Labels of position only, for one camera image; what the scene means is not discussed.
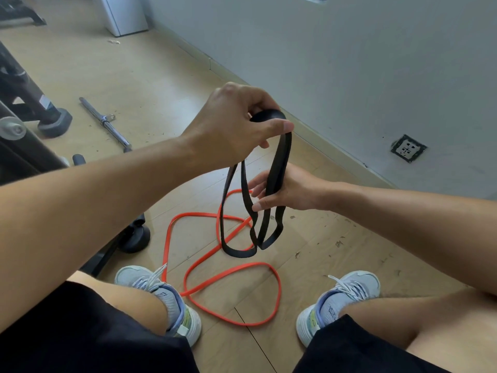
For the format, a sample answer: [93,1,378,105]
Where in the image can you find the person's right hand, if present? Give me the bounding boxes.
[248,164,334,213]

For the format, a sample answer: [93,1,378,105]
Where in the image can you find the person's left hand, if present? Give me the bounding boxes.
[182,82,294,172]

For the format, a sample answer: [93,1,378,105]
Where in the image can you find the black resistance band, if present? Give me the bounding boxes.
[219,109,293,259]

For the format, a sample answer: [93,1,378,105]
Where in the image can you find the person's right forearm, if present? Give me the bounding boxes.
[329,182,497,297]

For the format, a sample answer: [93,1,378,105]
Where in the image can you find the person's left forearm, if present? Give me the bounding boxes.
[0,136,212,332]

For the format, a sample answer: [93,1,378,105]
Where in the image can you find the orange resistance band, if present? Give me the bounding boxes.
[161,189,282,327]

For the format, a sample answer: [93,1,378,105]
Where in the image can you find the person's right grey sneaker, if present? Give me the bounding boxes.
[296,270,381,348]

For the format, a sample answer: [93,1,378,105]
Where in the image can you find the person's grey sneaker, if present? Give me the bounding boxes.
[114,265,202,348]
[296,270,381,348]

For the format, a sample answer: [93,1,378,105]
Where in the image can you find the black rubber machine foot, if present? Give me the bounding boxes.
[118,213,151,254]
[38,108,73,139]

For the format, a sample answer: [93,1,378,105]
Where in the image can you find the person's left grey sneaker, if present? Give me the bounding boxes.
[114,265,202,348]

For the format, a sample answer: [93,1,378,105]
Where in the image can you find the person's left leg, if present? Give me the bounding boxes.
[66,271,170,336]

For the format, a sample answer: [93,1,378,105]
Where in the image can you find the person's leg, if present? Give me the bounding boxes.
[66,271,170,336]
[338,287,497,373]

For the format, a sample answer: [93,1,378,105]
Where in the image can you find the chrome metal bar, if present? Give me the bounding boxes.
[79,97,133,153]

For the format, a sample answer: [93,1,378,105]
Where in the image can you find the white cabinet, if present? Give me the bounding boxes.
[91,0,149,38]

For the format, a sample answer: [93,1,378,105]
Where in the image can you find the person's right leg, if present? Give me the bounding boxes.
[338,287,497,373]

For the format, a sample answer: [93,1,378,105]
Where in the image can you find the black shorts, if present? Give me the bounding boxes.
[0,281,451,373]

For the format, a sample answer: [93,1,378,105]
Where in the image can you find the silver round knob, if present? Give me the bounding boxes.
[0,117,27,141]

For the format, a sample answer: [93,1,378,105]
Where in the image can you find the black bench base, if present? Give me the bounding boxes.
[0,0,47,27]

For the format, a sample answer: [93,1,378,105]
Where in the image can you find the black wall socket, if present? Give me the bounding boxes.
[391,134,428,164]

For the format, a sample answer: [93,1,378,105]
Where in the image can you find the black exercise machine frame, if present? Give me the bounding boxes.
[0,40,152,278]

